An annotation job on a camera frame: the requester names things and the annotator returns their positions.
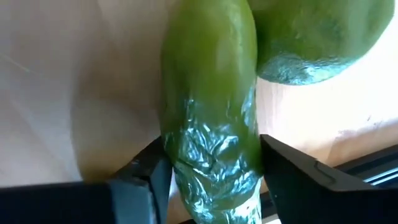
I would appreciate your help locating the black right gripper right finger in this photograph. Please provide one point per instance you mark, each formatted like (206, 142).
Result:
(326, 199)

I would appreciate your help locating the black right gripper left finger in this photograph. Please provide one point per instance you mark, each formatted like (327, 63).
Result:
(77, 205)

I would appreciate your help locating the green lime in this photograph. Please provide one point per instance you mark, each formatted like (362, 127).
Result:
(311, 37)

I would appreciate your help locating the plastic-wrapped green cucumber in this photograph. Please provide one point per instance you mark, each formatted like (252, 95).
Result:
(208, 77)

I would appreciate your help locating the black aluminium table frame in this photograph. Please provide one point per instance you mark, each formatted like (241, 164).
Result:
(379, 165)

